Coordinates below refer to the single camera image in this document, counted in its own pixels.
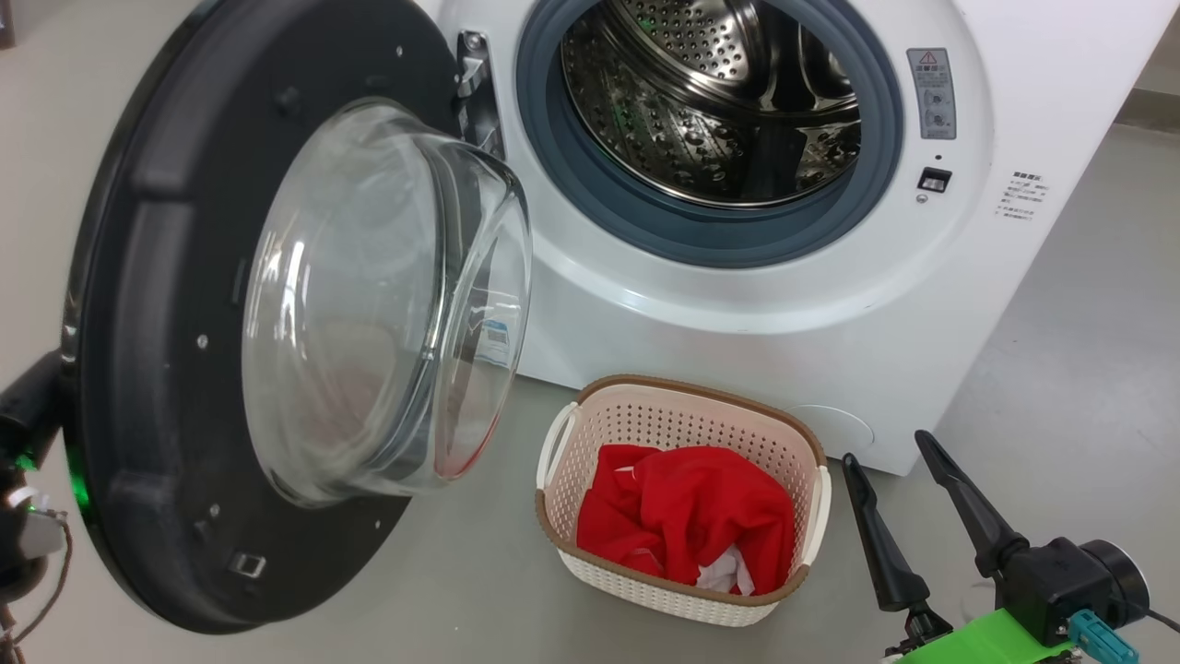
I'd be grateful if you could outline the red and white garment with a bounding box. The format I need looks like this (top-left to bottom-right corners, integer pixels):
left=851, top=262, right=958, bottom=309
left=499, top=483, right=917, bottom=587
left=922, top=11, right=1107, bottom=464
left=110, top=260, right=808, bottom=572
left=575, top=444, right=759, bottom=596
left=634, top=446, right=797, bottom=588

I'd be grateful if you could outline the small printed text sticker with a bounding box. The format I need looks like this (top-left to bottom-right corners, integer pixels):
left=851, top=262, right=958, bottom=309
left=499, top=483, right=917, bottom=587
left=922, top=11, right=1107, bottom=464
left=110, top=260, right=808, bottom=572
left=995, top=170, right=1048, bottom=223

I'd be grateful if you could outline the teal right cable connector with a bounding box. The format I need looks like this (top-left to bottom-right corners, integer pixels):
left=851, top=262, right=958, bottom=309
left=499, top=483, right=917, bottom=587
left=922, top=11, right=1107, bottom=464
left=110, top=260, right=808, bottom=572
left=1067, top=608, right=1141, bottom=664

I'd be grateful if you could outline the stainless steel washer drum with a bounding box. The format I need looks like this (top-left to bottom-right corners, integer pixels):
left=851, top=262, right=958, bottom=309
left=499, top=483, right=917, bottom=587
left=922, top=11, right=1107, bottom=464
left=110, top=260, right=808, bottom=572
left=560, top=0, right=864, bottom=209

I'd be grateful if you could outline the white front-load washing machine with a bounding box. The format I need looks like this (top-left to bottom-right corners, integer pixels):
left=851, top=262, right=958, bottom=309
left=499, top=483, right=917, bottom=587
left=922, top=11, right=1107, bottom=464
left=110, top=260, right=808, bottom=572
left=410, top=0, right=1180, bottom=478

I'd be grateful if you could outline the blue energy label sticker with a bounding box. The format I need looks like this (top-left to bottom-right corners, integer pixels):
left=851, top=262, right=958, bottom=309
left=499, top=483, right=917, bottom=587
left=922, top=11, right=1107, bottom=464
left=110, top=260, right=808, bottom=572
left=478, top=317, right=514, bottom=367

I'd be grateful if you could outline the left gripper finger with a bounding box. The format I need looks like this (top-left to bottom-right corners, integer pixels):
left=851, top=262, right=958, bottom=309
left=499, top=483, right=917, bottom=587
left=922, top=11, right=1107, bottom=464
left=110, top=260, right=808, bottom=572
left=0, top=350, right=67, bottom=450

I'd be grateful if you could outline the round white filter cover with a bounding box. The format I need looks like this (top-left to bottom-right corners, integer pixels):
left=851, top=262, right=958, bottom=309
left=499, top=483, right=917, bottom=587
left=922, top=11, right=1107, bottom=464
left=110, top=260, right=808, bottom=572
left=784, top=403, right=876, bottom=455

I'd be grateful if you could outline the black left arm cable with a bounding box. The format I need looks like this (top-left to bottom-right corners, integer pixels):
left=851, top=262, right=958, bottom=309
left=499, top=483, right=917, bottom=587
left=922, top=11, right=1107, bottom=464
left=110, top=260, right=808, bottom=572
left=0, top=512, right=75, bottom=664

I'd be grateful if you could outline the white left cable tag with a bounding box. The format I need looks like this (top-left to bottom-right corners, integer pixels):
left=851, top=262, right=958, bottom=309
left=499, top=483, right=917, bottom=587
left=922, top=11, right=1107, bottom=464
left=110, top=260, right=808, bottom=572
left=18, top=511, right=65, bottom=562

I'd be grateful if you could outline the grey warning label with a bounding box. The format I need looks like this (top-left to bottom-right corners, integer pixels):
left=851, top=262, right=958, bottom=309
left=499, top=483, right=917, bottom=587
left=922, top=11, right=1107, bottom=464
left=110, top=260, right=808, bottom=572
left=905, top=47, right=958, bottom=142

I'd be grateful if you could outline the grey rubber door gasket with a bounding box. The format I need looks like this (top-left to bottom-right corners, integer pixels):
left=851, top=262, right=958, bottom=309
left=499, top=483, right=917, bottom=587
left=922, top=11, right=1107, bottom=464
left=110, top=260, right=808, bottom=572
left=513, top=0, right=905, bottom=270

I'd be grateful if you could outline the cream perforated laundry basket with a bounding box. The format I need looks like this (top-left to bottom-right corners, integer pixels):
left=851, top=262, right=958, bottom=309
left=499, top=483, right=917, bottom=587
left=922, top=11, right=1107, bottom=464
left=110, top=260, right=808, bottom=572
left=535, top=373, right=833, bottom=629

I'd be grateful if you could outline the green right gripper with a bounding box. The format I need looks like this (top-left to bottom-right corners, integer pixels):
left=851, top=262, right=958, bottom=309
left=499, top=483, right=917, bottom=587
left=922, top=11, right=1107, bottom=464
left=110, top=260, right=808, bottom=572
left=840, top=429, right=1081, bottom=664

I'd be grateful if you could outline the black round glass washer door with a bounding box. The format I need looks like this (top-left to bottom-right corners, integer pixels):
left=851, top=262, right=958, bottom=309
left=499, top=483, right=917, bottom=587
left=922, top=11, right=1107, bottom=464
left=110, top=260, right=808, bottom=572
left=59, top=0, right=535, bottom=636

